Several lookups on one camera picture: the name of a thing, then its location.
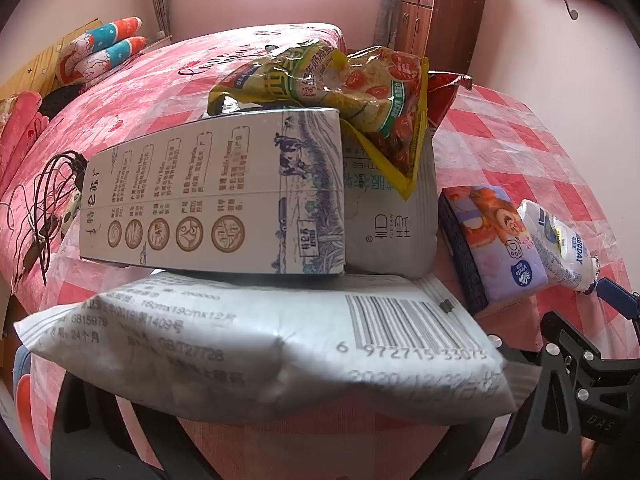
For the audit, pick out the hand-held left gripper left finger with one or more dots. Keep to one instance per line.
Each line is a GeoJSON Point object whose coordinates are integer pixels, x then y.
{"type": "Point", "coordinates": [82, 430]}

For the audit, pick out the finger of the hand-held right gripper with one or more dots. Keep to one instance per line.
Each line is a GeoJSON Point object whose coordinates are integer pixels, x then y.
{"type": "Point", "coordinates": [617, 297]}
{"type": "Point", "coordinates": [575, 342]}

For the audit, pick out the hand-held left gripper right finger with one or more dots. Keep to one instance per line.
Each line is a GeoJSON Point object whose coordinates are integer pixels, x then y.
{"type": "Point", "coordinates": [542, 410]}

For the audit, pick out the orange tissue pack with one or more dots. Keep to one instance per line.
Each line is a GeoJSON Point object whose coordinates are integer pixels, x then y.
{"type": "Point", "coordinates": [495, 230]}

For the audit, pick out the white wet wipes packet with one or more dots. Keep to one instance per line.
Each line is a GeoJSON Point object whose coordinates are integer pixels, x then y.
{"type": "Point", "coordinates": [250, 355]}

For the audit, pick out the red snack bag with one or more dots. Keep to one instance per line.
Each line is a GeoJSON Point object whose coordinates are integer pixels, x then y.
{"type": "Point", "coordinates": [442, 97]}

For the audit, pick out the white plastic milk bottle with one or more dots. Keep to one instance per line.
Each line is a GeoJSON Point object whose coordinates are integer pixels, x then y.
{"type": "Point", "coordinates": [555, 240]}

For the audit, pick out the small black adapter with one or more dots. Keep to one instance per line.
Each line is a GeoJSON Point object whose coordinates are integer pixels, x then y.
{"type": "Point", "coordinates": [34, 257]}

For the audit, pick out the beige power strip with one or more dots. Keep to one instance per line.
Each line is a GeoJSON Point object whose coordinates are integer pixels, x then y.
{"type": "Point", "coordinates": [72, 205]}

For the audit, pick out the black charger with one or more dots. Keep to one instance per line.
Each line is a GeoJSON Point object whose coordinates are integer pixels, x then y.
{"type": "Point", "coordinates": [75, 162]}

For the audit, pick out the white printed milk carton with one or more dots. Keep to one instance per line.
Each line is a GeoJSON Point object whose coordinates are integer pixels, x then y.
{"type": "Point", "coordinates": [210, 190]}

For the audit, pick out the pink folded blanket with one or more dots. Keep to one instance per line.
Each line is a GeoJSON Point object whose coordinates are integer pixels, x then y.
{"type": "Point", "coordinates": [25, 125]}

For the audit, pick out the yellow tomato chips bag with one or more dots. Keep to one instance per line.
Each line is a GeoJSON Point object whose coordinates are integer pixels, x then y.
{"type": "Point", "coordinates": [380, 90]}

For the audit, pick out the brown wooden cabinet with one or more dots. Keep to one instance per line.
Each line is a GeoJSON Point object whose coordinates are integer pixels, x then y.
{"type": "Point", "coordinates": [450, 20]}

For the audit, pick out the dark cloth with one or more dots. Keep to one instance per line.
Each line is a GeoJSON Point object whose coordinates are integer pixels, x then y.
{"type": "Point", "coordinates": [60, 100]}

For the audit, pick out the yellow wooden headboard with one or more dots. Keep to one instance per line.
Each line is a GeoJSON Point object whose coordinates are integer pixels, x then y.
{"type": "Point", "coordinates": [30, 70]}

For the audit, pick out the yellow green snack bag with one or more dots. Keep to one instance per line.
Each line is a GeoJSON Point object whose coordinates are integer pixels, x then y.
{"type": "Point", "coordinates": [270, 77]}

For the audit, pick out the bed with pink sheet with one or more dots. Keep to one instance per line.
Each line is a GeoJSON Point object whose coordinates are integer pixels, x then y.
{"type": "Point", "coordinates": [210, 42]}

